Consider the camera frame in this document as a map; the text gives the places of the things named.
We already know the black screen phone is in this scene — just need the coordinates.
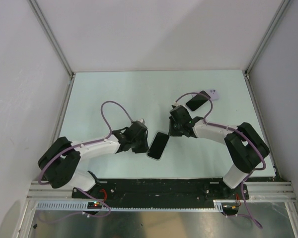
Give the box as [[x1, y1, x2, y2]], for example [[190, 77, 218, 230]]
[[185, 91, 211, 112], [147, 131, 170, 160]]

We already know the clear phone case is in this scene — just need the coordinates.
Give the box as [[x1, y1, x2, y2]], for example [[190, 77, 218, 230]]
[[146, 131, 170, 161]]

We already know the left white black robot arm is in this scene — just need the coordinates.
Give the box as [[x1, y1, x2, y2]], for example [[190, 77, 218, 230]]
[[38, 120, 149, 198]]

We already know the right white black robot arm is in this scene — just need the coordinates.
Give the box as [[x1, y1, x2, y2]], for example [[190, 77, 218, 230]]
[[168, 103, 270, 199]]

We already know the purple phone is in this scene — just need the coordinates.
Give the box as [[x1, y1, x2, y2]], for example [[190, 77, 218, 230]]
[[191, 89, 219, 102]]

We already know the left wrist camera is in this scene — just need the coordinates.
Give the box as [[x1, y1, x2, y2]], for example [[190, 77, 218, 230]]
[[133, 119, 145, 124]]

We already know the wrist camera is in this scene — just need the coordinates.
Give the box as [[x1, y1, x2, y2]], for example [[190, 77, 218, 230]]
[[133, 119, 145, 124], [171, 102, 182, 108]]

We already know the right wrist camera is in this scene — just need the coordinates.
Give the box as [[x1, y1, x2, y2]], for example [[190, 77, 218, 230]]
[[171, 102, 182, 108]]

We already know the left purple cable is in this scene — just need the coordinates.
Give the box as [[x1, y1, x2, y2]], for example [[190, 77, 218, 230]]
[[37, 100, 137, 186]]

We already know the purple cable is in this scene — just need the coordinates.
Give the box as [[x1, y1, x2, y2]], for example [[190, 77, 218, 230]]
[[175, 92, 268, 172], [37, 100, 137, 186]]

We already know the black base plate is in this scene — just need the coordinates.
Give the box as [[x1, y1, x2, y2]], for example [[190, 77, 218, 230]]
[[87, 178, 249, 208]]

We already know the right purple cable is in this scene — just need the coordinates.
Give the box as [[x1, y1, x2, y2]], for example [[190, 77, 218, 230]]
[[175, 92, 268, 172]]

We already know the white slotted cable duct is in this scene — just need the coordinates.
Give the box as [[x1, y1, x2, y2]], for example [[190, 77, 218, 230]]
[[36, 201, 223, 212]]

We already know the aluminium front rail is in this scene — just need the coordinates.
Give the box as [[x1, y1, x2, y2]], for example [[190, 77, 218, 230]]
[[26, 181, 297, 202]]

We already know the right aluminium frame post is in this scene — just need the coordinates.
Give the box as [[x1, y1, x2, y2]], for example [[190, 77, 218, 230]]
[[244, 0, 293, 78]]

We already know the aluminium frame post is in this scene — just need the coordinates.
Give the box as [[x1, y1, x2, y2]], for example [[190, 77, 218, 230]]
[[244, 0, 293, 78], [27, 0, 74, 79]]

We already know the left aluminium frame post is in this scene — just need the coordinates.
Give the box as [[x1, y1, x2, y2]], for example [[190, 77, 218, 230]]
[[27, 0, 74, 79]]

